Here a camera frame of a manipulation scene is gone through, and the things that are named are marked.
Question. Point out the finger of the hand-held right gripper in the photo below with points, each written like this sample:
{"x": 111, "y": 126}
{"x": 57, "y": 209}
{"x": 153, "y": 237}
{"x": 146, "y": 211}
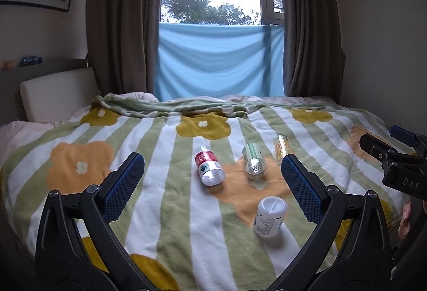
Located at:
{"x": 404, "y": 136}
{"x": 378, "y": 148}

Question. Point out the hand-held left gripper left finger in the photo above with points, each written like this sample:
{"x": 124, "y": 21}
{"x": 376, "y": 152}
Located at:
{"x": 124, "y": 189}

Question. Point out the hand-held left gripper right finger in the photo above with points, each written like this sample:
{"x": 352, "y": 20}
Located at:
{"x": 302, "y": 191}

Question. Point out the white plastic cup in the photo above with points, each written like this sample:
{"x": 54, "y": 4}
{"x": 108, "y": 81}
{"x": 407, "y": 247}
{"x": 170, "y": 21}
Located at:
{"x": 269, "y": 216}

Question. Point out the clear cup yellow print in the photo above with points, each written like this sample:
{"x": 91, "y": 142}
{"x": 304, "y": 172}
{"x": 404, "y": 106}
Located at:
{"x": 283, "y": 147}

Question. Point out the clear cup green label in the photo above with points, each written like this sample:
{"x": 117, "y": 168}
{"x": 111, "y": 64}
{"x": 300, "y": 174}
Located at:
{"x": 254, "y": 161}

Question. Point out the clear cup red label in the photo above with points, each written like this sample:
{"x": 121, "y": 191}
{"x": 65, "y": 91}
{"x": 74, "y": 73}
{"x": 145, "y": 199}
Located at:
{"x": 208, "y": 167}

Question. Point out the person's right hand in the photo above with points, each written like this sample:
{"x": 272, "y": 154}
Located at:
{"x": 405, "y": 219}

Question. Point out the striped flower blanket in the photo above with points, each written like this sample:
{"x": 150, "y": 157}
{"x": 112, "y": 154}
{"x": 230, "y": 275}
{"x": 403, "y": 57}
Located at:
{"x": 186, "y": 211}

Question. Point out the white headboard cushion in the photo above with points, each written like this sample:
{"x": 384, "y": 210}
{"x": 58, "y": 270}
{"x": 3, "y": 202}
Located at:
{"x": 56, "y": 90}

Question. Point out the dark headboard shelf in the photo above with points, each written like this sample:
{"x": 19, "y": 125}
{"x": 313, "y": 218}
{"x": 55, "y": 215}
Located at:
{"x": 63, "y": 63}

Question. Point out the brown curtain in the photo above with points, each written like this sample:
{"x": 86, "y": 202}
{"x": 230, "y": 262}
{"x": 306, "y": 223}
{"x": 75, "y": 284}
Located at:
{"x": 123, "y": 20}
{"x": 310, "y": 20}

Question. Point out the light blue cloth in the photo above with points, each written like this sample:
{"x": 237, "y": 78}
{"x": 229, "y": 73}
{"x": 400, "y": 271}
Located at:
{"x": 216, "y": 60}

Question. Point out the small blue object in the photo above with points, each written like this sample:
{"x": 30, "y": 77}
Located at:
{"x": 31, "y": 60}

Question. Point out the small orange object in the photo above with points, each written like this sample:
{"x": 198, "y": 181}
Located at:
{"x": 9, "y": 65}

